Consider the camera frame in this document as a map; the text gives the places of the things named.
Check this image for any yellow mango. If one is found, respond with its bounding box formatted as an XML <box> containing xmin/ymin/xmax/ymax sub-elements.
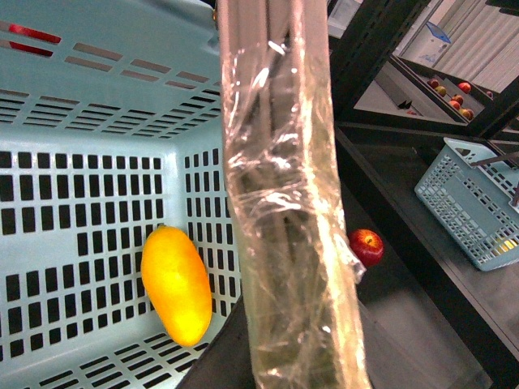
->
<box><xmin>141</xmin><ymin>225</ymin><xmax>212</xmax><ymax>347</ymax></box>

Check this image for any light blue plastic basket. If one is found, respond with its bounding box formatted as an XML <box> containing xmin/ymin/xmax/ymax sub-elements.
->
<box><xmin>1</xmin><ymin>1</ymin><xmax>241</xmax><ymax>388</ymax></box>

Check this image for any red apple near gripper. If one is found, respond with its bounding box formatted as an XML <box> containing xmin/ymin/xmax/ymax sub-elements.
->
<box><xmin>348</xmin><ymin>229</ymin><xmax>385</xmax><ymax>268</ymax></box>

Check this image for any black metal rack post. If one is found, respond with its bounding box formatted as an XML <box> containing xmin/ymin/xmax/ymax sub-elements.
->
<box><xmin>330</xmin><ymin>0</ymin><xmax>428</xmax><ymax>121</ymax></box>

